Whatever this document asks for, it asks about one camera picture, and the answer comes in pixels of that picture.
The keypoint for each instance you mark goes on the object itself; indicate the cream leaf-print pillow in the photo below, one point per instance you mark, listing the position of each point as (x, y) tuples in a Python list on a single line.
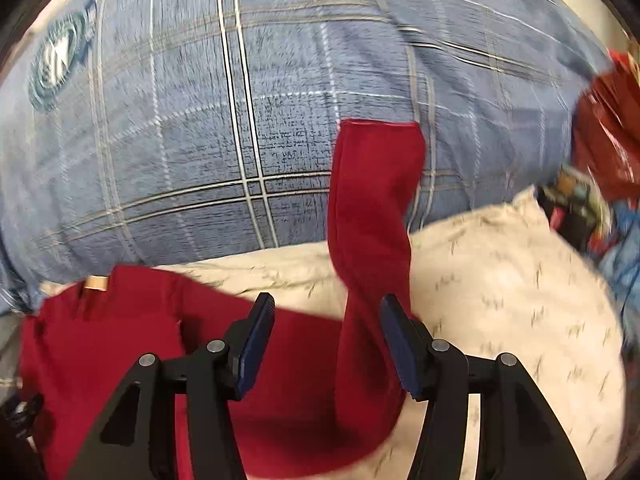
[(500, 285)]

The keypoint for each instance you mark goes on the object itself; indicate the blue cloth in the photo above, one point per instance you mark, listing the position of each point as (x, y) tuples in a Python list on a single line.
[(622, 265)]

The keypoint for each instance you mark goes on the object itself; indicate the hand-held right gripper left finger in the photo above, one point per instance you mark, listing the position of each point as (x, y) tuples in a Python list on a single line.
[(255, 350)]

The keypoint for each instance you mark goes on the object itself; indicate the grey striped bedsheet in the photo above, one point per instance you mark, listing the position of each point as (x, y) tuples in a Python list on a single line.
[(10, 355)]

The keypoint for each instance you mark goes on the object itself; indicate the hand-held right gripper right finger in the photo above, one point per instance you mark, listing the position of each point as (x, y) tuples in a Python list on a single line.
[(397, 345)]

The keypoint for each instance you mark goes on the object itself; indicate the red garment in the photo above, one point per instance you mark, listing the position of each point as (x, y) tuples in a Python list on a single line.
[(370, 200)]

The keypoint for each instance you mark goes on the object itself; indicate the dark small packet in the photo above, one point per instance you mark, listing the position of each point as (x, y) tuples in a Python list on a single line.
[(575, 220)]

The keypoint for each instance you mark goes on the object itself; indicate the blue plaid quilt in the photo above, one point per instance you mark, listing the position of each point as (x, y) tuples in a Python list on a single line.
[(200, 110)]

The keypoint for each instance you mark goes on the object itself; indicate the red plastic bag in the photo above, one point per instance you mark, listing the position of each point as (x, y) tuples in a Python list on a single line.
[(605, 130)]

